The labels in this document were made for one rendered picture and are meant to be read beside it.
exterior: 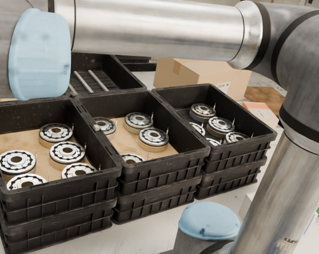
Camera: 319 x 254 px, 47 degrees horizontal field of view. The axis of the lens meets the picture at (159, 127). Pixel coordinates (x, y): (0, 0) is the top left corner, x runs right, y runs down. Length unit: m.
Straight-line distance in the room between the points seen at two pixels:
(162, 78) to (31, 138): 0.88
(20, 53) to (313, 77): 0.32
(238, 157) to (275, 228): 0.72
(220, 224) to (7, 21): 0.55
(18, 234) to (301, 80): 0.77
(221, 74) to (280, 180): 1.33
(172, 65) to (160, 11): 1.37
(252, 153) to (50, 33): 1.07
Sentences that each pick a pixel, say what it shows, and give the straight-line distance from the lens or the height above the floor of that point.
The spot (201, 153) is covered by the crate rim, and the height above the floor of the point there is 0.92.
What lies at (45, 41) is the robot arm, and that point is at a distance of 0.31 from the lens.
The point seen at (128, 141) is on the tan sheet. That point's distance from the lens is 1.25.
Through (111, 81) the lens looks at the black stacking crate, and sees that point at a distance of 1.64.
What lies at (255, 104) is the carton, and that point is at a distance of 1.87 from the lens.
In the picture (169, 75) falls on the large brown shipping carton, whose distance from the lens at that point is 1.85.
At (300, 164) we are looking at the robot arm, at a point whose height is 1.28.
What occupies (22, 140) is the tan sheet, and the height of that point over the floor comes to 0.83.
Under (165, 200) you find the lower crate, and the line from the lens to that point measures 1.18.
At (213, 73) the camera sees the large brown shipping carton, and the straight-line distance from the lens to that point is 1.77.
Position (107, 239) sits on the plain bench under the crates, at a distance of 1.10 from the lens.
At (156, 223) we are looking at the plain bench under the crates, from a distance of 1.17.
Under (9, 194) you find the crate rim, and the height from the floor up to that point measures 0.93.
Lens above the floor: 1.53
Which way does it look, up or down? 31 degrees down
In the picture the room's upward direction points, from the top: 12 degrees clockwise
